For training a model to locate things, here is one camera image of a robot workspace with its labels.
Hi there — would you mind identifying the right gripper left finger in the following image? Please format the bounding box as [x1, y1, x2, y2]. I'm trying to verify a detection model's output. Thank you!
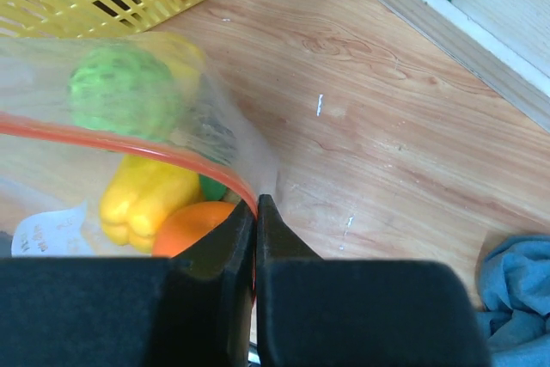
[1, 203, 254, 366]

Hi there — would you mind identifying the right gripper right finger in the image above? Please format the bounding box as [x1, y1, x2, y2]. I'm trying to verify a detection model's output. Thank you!
[256, 195, 490, 366]

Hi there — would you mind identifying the small orange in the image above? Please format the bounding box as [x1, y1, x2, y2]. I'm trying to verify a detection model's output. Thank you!
[151, 201, 235, 258]

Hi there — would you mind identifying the yellow bell pepper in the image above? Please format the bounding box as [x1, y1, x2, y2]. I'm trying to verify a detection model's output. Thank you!
[99, 155, 202, 254]

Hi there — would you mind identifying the clear zip top bag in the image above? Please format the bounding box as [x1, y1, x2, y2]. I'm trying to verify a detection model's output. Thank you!
[1, 32, 280, 257]

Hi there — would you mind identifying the green custard apple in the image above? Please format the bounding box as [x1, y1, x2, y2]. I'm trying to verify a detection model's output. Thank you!
[68, 44, 182, 141]

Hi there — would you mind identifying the longan fruit bunch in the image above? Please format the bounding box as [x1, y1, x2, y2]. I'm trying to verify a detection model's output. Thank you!
[186, 80, 237, 166]

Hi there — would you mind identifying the blue cloth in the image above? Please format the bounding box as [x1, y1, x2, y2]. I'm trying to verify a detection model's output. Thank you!
[477, 235, 549, 366]

